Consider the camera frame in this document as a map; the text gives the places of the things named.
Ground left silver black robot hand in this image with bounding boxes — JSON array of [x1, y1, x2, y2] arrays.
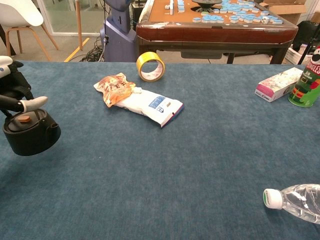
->
[[0, 55, 49, 113]]

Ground black teapot with wooden knob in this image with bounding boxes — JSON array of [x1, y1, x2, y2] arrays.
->
[[1, 96, 62, 157]]

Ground purple robot base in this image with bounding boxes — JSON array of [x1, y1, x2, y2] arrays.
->
[[99, 0, 138, 63]]

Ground white chair with wooden legs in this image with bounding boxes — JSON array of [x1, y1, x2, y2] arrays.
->
[[0, 0, 60, 62]]

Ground wooden pole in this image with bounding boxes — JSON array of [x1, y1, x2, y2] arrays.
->
[[75, 0, 84, 51]]

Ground orange spouted snack pouch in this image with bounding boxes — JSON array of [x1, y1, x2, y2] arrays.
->
[[93, 72, 143, 109]]

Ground yellow tape roll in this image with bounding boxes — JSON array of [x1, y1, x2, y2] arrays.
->
[[136, 51, 166, 82]]

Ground white packet with blue edge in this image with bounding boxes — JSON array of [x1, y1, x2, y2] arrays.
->
[[117, 89, 185, 129]]

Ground blue table cloth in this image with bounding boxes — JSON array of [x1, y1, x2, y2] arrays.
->
[[0, 60, 320, 240]]

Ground brown mahjong table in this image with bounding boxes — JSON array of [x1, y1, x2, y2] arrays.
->
[[136, 0, 299, 65]]

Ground black round dish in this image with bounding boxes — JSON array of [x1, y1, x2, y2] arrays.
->
[[191, 0, 223, 12]]

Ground white floral carton box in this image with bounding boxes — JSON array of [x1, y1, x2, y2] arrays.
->
[[254, 66, 304, 103]]

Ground brown cardboard box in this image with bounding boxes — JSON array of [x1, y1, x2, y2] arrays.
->
[[259, 0, 320, 26]]

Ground green Pringles can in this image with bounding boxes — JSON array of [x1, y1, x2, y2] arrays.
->
[[287, 45, 320, 108]]

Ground black bag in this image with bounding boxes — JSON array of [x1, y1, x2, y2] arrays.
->
[[292, 20, 320, 52]]

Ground clear plastic water bottle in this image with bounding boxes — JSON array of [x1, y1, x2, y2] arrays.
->
[[262, 184, 320, 225]]

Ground black floor cables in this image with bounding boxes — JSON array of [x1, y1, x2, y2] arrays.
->
[[81, 37, 106, 63]]

